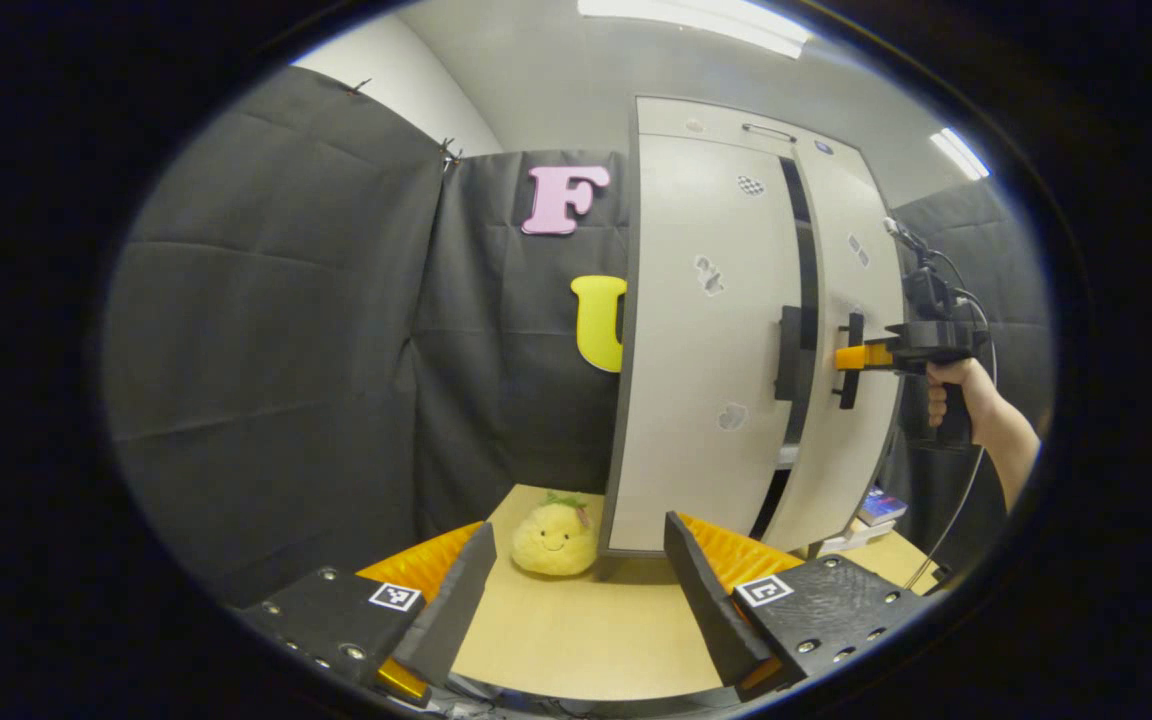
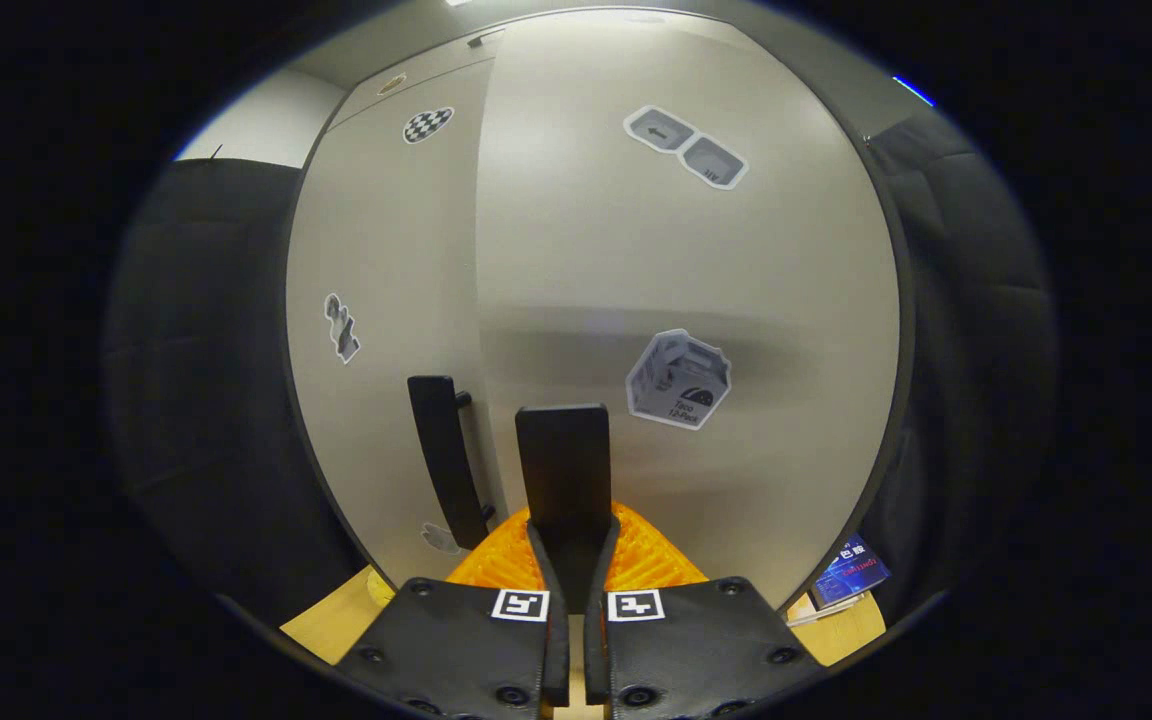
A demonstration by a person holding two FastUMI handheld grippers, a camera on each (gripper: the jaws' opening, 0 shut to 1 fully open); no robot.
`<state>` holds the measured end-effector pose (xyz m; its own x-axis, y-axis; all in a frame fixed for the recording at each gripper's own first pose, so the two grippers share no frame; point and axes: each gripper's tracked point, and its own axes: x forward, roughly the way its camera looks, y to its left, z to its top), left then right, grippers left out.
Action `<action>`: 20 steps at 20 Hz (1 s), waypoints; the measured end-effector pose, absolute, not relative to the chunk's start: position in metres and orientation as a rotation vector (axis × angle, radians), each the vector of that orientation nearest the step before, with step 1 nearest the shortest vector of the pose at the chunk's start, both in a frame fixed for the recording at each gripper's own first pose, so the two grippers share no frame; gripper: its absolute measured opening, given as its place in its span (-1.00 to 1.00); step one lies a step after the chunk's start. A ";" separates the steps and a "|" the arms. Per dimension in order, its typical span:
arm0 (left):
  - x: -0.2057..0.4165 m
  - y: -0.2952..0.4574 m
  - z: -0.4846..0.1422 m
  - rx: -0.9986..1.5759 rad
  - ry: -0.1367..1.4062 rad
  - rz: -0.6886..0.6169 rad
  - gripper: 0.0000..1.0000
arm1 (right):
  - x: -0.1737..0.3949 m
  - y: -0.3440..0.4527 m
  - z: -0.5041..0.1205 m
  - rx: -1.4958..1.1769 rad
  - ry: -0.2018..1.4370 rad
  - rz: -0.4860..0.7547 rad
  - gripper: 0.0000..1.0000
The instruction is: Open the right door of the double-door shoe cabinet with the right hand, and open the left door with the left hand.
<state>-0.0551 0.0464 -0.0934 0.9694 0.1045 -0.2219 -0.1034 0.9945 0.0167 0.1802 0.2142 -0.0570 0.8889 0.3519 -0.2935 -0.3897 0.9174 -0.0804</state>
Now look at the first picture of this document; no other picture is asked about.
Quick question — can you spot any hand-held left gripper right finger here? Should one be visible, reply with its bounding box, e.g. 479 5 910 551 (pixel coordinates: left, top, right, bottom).
663 511 937 703

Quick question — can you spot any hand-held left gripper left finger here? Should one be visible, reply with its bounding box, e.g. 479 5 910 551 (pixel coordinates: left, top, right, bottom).
236 520 499 709

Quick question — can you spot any black cabinet door handle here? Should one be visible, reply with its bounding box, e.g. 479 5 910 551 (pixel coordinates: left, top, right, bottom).
833 312 865 411
774 305 803 403

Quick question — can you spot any grey shoe cabinet door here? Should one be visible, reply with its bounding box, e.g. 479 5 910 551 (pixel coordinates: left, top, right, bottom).
756 150 907 553

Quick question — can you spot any grey double-door shoe cabinet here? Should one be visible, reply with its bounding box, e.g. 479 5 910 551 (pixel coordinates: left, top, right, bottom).
598 95 909 561

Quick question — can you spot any yellow plush toy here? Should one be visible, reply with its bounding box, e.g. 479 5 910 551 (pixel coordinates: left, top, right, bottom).
511 490 601 578

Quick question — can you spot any blue book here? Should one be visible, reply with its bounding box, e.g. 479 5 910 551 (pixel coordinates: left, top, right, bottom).
856 490 909 528

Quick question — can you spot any small ceiling light panel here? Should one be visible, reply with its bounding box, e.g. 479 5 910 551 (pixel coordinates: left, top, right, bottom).
929 127 992 181

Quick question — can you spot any black backdrop cloth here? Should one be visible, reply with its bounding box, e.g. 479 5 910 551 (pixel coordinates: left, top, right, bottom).
101 65 1055 611

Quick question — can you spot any large ceiling light panel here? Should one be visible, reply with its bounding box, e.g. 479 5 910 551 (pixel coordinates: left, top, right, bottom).
576 0 817 59

